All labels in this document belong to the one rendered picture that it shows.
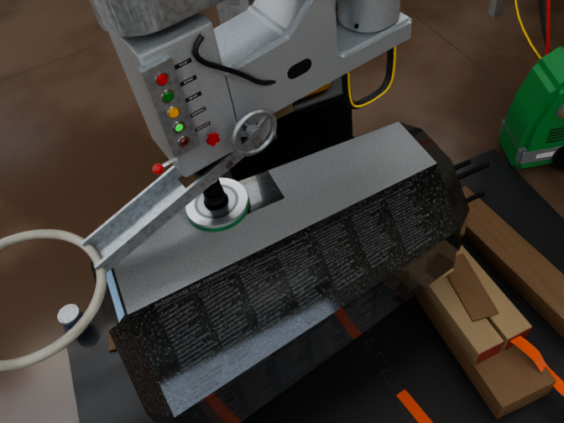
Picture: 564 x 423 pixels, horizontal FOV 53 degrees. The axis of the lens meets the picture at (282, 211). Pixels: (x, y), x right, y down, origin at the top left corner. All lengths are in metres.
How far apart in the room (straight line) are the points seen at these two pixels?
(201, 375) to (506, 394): 1.16
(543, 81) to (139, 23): 2.09
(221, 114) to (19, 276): 1.95
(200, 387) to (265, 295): 0.35
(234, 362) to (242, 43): 0.96
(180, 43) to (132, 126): 2.37
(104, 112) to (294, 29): 2.50
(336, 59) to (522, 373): 1.40
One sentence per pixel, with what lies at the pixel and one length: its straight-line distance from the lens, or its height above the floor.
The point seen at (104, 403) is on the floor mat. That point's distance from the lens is 2.68.
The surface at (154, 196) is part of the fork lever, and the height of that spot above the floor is 1.01.
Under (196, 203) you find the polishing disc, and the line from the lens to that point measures 1.93.
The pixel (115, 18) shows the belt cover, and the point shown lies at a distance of 1.36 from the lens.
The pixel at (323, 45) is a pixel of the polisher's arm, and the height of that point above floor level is 1.35.
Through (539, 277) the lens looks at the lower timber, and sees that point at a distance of 2.68.
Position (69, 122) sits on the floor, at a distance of 3.98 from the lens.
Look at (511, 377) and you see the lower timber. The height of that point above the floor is 0.15.
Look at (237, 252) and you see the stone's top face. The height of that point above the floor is 0.87.
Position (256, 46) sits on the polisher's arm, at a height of 1.43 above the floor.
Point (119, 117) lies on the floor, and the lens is 3.84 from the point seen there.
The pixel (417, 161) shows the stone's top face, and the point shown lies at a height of 0.87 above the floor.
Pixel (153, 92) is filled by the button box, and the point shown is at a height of 1.49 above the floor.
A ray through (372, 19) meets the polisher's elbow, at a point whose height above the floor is 1.34.
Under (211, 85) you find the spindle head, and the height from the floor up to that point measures 1.42.
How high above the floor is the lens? 2.32
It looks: 51 degrees down
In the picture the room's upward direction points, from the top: 11 degrees counter-clockwise
